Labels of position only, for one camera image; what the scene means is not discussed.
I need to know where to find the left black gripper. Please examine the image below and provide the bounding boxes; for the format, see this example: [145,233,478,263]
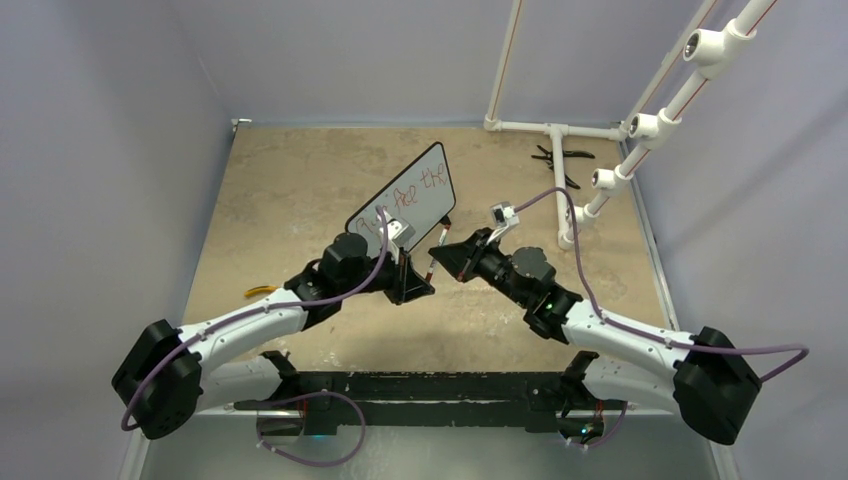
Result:
[338,242,433,303]

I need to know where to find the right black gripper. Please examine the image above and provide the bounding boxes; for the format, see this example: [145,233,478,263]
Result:
[429,230,530,309]

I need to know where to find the small black-framed whiteboard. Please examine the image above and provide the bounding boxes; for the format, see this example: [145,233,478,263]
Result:
[345,142,457,257]

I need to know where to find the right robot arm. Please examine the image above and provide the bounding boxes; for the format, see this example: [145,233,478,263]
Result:
[429,228,762,445]

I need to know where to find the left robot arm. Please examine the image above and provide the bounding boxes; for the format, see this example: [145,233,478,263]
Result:
[111,233,435,439]

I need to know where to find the black pliers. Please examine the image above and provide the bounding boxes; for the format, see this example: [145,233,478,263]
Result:
[531,144,597,190]

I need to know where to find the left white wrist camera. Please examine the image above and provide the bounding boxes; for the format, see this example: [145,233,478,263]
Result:
[381,219,416,259]

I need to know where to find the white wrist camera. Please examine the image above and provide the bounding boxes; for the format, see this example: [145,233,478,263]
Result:
[487,202,520,244]
[381,219,416,259]

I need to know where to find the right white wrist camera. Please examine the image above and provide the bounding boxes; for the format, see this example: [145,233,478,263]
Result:
[487,202,520,244]

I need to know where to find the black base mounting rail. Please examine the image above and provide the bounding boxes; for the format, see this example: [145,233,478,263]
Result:
[234,371,623,435]

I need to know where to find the yellow-handled pliers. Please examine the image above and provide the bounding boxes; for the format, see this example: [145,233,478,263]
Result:
[243,285,279,299]

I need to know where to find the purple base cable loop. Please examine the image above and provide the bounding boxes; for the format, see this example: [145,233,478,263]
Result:
[256,390,366,468]

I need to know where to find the aluminium extrusion frame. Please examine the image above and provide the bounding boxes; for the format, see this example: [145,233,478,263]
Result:
[123,405,738,479]

